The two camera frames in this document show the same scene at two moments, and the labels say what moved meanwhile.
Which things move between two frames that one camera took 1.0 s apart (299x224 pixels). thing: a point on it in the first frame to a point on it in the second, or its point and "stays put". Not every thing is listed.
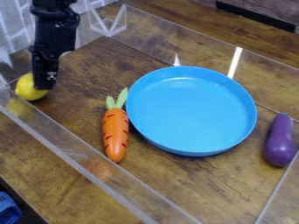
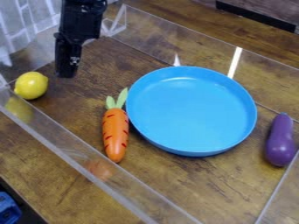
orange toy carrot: x=116 y=129 stays put
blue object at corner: x=11 y=210 stays put
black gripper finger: x=47 y=73 to x=68 y=54
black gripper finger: x=36 y=66 to x=60 y=39
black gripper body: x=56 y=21 to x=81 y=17
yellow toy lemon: x=25 y=89 stays put
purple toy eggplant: x=280 y=147 stays put
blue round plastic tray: x=191 y=111 stays put
